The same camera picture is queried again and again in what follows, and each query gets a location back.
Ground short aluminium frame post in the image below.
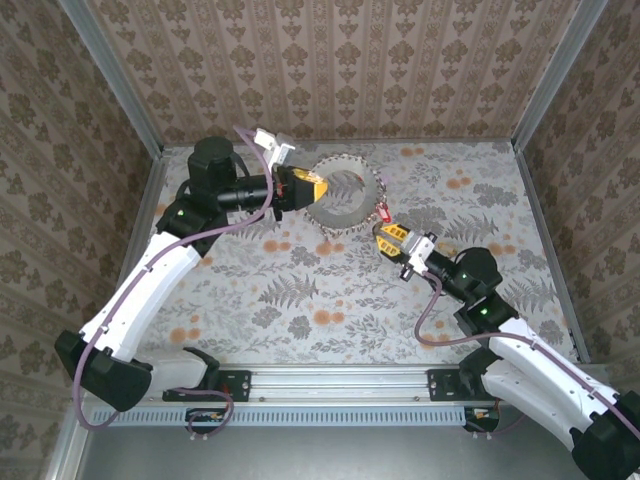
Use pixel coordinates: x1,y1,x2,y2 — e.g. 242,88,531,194
42,394,94,480

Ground short purple base cable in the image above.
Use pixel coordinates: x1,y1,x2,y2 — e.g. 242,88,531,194
185,387,235,441
492,415,527,436

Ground long aluminium base rail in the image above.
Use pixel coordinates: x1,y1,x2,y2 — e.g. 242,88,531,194
119,363,484,407

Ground aluminium table side rail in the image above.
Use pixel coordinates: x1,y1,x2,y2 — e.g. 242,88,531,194
115,149,172,289
514,149,592,364

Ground black wiring box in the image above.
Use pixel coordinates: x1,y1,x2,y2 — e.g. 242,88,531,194
462,405,501,434
184,407,229,436

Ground slotted grey cable duct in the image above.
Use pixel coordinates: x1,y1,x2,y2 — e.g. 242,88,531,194
92,405,469,428

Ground thin aluminium table edge rail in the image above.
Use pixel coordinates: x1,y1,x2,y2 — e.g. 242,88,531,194
162,139,516,150

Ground grey metal panel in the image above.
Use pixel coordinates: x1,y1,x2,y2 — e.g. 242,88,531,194
74,424,576,480

